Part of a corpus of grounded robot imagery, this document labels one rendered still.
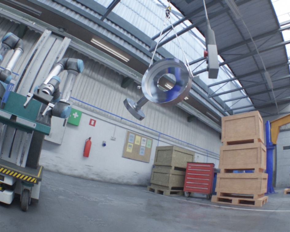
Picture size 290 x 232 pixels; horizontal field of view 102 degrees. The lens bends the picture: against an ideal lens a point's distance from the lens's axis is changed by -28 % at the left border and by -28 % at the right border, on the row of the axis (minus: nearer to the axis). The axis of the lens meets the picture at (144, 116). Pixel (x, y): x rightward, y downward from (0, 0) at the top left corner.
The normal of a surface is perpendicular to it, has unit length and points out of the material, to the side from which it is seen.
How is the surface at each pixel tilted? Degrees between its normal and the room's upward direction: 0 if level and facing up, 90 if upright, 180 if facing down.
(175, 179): 90
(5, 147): 90
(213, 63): 90
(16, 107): 90
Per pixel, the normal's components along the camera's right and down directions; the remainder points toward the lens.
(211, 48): -0.25, -0.36
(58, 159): 0.65, -0.16
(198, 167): -0.49, -0.37
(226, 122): -0.74, -0.33
